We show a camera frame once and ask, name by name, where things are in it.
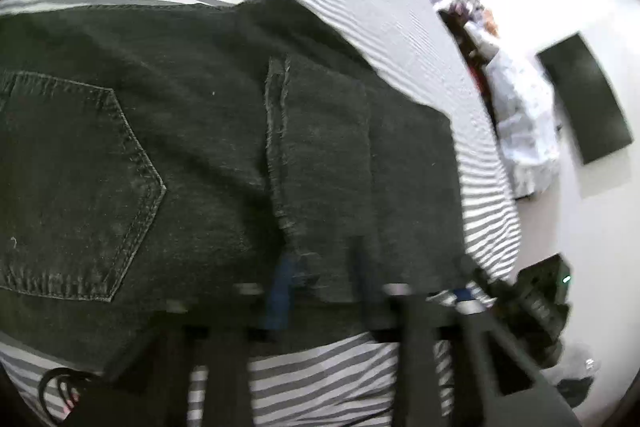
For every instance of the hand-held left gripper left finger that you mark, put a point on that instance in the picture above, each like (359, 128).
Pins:
(280, 294)

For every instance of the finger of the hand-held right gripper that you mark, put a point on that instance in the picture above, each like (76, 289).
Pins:
(470, 299)

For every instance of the black denim pants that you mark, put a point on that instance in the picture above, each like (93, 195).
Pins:
(200, 167)

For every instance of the black wall television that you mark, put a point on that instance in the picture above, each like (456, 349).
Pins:
(585, 99)

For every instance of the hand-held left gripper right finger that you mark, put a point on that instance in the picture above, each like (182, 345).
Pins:
(420, 332)

